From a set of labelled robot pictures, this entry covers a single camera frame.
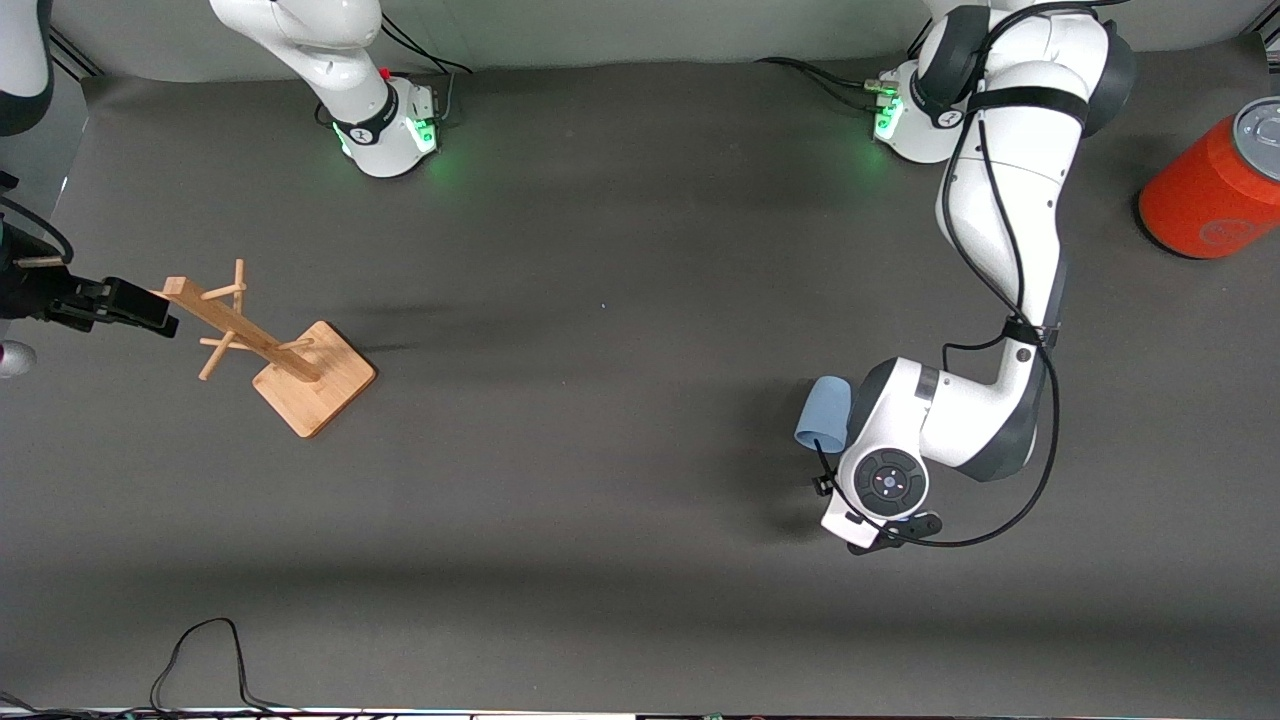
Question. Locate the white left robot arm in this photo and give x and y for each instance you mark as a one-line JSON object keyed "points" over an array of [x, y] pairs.
{"points": [[1010, 180]]}

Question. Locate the light blue plastic cup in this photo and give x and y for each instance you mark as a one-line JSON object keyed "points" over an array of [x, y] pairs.
{"points": [[822, 412]]}

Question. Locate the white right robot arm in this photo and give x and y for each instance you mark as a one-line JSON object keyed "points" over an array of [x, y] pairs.
{"points": [[330, 60]]}

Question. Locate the orange soda can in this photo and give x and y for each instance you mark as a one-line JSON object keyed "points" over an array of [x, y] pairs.
{"points": [[1215, 195]]}

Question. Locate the black frame rail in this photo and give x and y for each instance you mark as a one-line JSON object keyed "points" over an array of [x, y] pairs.
{"points": [[72, 62], [1268, 35]]}

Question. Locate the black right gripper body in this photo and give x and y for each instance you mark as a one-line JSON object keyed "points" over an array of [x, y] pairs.
{"points": [[28, 290]]}

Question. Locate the wooden cup rack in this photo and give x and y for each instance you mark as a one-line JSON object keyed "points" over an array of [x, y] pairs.
{"points": [[315, 385]]}

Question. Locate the dark grey table mat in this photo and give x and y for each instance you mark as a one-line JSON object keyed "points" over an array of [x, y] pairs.
{"points": [[640, 500]]}

